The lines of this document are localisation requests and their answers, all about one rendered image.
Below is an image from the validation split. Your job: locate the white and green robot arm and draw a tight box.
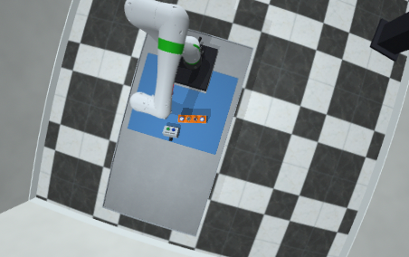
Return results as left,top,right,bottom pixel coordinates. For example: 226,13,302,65
124,0,205,119

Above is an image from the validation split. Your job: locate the blue bench mat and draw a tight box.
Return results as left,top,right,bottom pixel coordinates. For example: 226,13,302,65
128,53,238,155

